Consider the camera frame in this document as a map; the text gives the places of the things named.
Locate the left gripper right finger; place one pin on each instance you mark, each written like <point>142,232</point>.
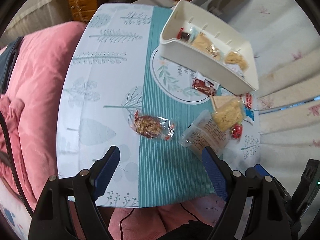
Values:
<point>267,217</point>

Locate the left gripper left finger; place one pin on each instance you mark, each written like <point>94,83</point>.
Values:
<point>52,218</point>

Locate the small red candy packet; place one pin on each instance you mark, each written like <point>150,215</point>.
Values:
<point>236,131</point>

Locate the red white cookie packet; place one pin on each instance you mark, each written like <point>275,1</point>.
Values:
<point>247,101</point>

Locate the clear printed pastry packet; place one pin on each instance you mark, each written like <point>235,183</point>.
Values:
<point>204,132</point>

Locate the yellow rice crispy packet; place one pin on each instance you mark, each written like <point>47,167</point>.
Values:
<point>229,114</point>

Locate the red nut snack packet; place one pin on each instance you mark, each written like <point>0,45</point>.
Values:
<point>153,127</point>

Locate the dark red coffee sachet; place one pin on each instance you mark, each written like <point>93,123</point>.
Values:
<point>204,84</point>

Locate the round rice cake packet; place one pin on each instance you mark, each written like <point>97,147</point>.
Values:
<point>233,57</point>

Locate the large beige cracker packet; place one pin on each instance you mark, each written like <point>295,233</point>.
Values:
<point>204,44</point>

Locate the white plastic storage bin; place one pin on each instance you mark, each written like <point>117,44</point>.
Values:
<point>195,20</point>

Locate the small red candy stick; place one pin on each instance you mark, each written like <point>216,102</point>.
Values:
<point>183,35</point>

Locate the pink blanket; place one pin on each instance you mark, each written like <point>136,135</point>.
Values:
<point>31,103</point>

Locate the patterned white teal tablecloth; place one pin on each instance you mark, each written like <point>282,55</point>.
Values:
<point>115,71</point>

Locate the dark blue jeans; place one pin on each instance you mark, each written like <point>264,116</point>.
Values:
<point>8,59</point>

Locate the floral white curtain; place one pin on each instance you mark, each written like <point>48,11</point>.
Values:
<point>286,51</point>

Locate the lace covered piano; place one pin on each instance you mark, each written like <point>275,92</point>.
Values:
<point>36,15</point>

